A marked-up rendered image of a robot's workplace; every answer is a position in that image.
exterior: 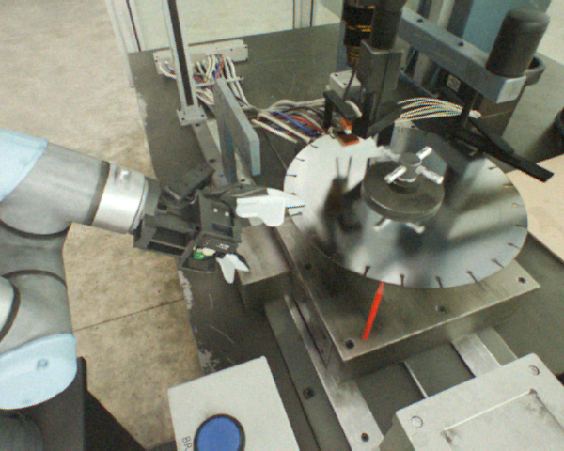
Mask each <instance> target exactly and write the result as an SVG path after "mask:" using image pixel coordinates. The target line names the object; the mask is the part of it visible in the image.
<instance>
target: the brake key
mask: <svg viewBox="0 0 564 451"><path fill-rule="evenodd" d="M197 444H198V449H199V451H238V449H239V446H240V434H239V430H238V429H237V427H236V425H235V424H233V423H232V422H231V421H230V420H229V419H226V418H215V419H212V420H211V421H209V422H207V423H206V424H205V425H204V426H203V427H202V428H201V431H200V433H199V436H198V442H197Z"/></svg>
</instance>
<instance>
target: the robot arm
mask: <svg viewBox="0 0 564 451"><path fill-rule="evenodd" d="M214 171H215V169H213V168H212V167H211V166H210V165H209V164H207V163H205V162H204V161H203V160H202V161H201V162H199V163H198V164H195V165H193V166H191V167H189V169H188V170H186V171H185V172H183V173H182V174H180V175H179V176H177V177H176V178H175V179H174V180H172V181H171V182H169V183H168V184H167V185H165V187H164V188H163V190H162V192H161V193H160V194H159V192H160V181H159V180H158V179H155V178H152V177H149V176H145V175H144V173H139V172H136V171H133V170H131V169H128V168H125V167H122V166H120V165H117V164H114V163H109V162H107V161H105V160H102V159H99V158H97V157H94V156H91V155H88V154H85V153H83V152H80V151H77V150H72V149H69V148H65V147H62V146H60V145H57V144H55V143H52V142H49V141H48V139H46V138H43V137H41V138H37V137H33V136H31V135H28V134H24V133H21V132H15V131H13V130H9V129H0V451H44V442H43V438H42V435H41V432H40V430H39V427H38V426H37V425H36V424H35V423H34V422H33V421H32V420H31V419H29V418H28V417H26V416H25V415H23V414H22V413H20V412H17V411H14V410H11V409H13V408H21V407H26V406H30V405H34V404H37V403H40V402H41V401H46V400H48V399H50V398H52V397H54V396H55V395H56V394H58V393H60V392H62V391H63V390H65V388H66V387H67V386H68V385H69V384H70V383H71V381H72V380H73V378H74V377H75V374H76V370H77V364H76V352H75V346H76V343H77V338H76V336H75V335H74V334H73V328H72V322H71V309H70V302H69V294H68V287H67V279H66V273H65V266H64V259H63V247H64V243H65V240H66V239H67V237H68V234H69V232H70V229H71V225H72V222H74V223H78V224H82V225H86V226H93V227H96V228H99V229H103V230H107V231H111V232H115V233H118V234H122V235H125V234H127V233H129V234H130V235H133V247H135V248H139V249H143V250H146V251H151V252H154V253H158V254H162V255H167V256H171V257H176V258H177V268H179V269H184V270H187V271H192V272H200V273H204V274H208V275H211V276H215V275H216V272H215V263H214V261H219V263H220V265H221V268H222V271H223V274H224V276H225V278H226V280H227V281H228V282H229V283H233V279H234V271H235V268H236V269H239V270H244V271H249V270H250V269H249V264H248V263H247V261H246V259H245V257H244V256H243V255H241V254H240V253H238V252H237V248H238V247H239V244H238V243H240V244H242V242H243V241H242V235H241V234H242V233H243V231H242V225H241V221H240V220H237V219H236V217H235V212H233V208H231V207H230V206H237V209H236V211H237V214H238V215H239V216H242V217H258V218H259V219H260V220H261V221H263V222H264V223H265V224H266V225H267V226H279V225H281V224H282V223H283V222H284V213H285V207H298V206H303V205H305V204H306V203H305V201H304V200H303V199H300V198H298V197H297V196H294V195H292V194H287V193H284V192H281V191H277V190H274V189H268V188H266V187H265V186H258V185H253V184H247V183H231V184H227V185H223V186H220V187H211V188H208V186H209V184H210V183H211V181H212V175H213V173H214ZM191 255H192V256H191ZM203 257H204V258H203ZM188 258H191V259H195V260H199V261H204V262H205V265H207V269H208V270H207V271H205V270H200V269H197V268H193V267H189V261H188Z"/></svg>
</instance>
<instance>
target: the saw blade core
mask: <svg viewBox="0 0 564 451"><path fill-rule="evenodd" d="M401 131H402V132H400V127H396V126H395V129H394V132H393V135H392V139H391V143H390V146H386V147H385V148H388V149H390V150H392V151H394V152H396V153H397V154H399V155H401V154H404V153H414V154H417V153H418V152H419V151H420V150H422V149H423V148H425V147H430V148H431V153H429V154H428V155H427V156H426V157H424V158H423V159H422V160H421V162H422V164H421V166H422V167H424V168H426V169H428V170H430V171H431V172H433V173H436V174H438V175H439V176H441V177H442V178H443V179H442V181H441V183H442V185H443V188H444V197H443V199H442V202H441V206H440V208H438V209H437V210H435V211H434V212H432V213H430V214H428V215H425V216H421V217H415V218H405V217H399V216H395V215H391V214H388V213H386V212H383V211H381V210H379V209H378V208H376V207H375V206H373V205H372V204H370V203H369V202H368V201H367V199H366V198H365V196H364V194H363V191H362V181H363V177H364V175H365V173H366V171H367V170H368V169H369V168H370V167H371V166H373V165H375V164H378V163H382V162H389V161H393V160H391V159H389V158H387V157H385V156H384V155H382V154H380V153H378V150H377V149H378V148H376V144H375V142H374V139H373V140H372V139H371V137H370V138H369V139H367V140H364V139H362V138H360V137H358V136H356V135H354V134H352V133H351V130H345V129H343V130H340V131H337V132H332V133H330V134H327V135H325V136H323V137H321V138H319V139H318V140H316V141H314V142H312V143H311V144H310V145H308V146H307V147H305V148H304V149H303V150H302V151H301V152H300V153H299V154H298V155H297V157H296V159H295V160H293V161H292V163H291V165H290V167H289V170H288V172H287V175H286V178H285V185H284V193H287V194H296V195H295V196H297V197H298V198H300V199H303V200H304V201H305V205H303V206H298V207H287V208H288V211H289V214H290V216H292V217H291V219H292V221H293V222H294V223H295V225H296V226H297V228H298V229H299V232H300V233H301V235H302V236H303V237H304V238H305V239H307V238H309V237H311V236H312V235H313V234H317V236H313V237H311V238H309V239H307V241H308V242H309V243H310V244H311V245H312V246H313V247H314V248H316V249H318V250H319V251H320V252H321V253H323V254H324V255H325V256H327V257H329V258H330V259H331V258H332V257H333V256H334V255H335V254H336V252H340V254H337V255H336V256H335V257H334V258H333V261H335V263H337V264H339V265H341V266H342V267H343V268H345V269H347V270H349V271H351V272H355V273H357V274H360V275H362V276H363V275H364V273H365V271H366V267H370V269H369V270H368V273H367V275H366V278H369V279H372V280H375V281H378V282H383V283H388V284H392V285H397V286H401V278H400V276H401V275H403V276H404V277H405V278H404V279H403V286H404V287H408V288H439V285H438V281H439V283H440V286H441V288H454V287H460V286H464V285H468V284H472V283H475V280H476V281H477V282H478V281H481V280H483V279H486V278H488V277H489V276H491V275H493V274H495V273H497V272H499V271H501V270H503V269H505V268H506V267H507V266H508V265H509V264H510V263H511V262H512V260H513V259H514V258H515V257H516V256H517V255H518V253H519V252H520V250H521V249H522V247H523V245H524V243H525V239H526V236H527V230H528V217H527V211H526V208H525V203H524V201H523V199H522V198H521V196H520V194H519V192H518V190H517V189H516V187H515V186H513V183H512V181H511V179H509V178H508V177H507V176H506V175H505V174H504V173H503V172H502V171H501V170H500V169H499V168H496V165H494V164H493V163H492V162H490V161H489V160H488V159H487V158H486V157H484V156H483V155H481V154H480V153H478V152H476V151H475V150H473V149H471V148H469V147H467V146H464V145H462V144H460V143H458V142H456V141H452V142H451V143H450V144H448V143H449V142H450V141H451V139H448V138H445V137H443V136H440V135H437V134H434V133H432V132H428V133H427V135H426V137H425V136H424V135H425V133H426V132H425V131H421V130H416V129H411V128H405V127H401ZM331 136H332V137H333V138H335V139H333V138H332V137H331ZM313 147H314V148H313ZM474 152H476V153H474ZM472 153H474V154H473V155H469V154H472ZM301 160H303V161H301ZM493 168H494V169H493ZM489 169H492V170H489ZM294 176H297V177H294ZM504 185H505V186H508V187H505V186H504ZM513 205H515V206H518V207H514V206H513ZM299 213H301V214H302V215H298V214H299ZM294 215H296V216H294ZM516 225H517V226H516ZM509 243H511V244H512V245H509ZM492 260H494V261H495V263H493V262H492ZM497 264H498V265H499V266H498V265H497ZM502 268H503V269H502ZM467 272H470V273H471V275H472V277H473V278H474V279H475V280H474V279H473V278H472V277H471V275H470V274H468V273H467ZM436 276H437V277H439V280H437V279H436V278H435V277H436Z"/></svg>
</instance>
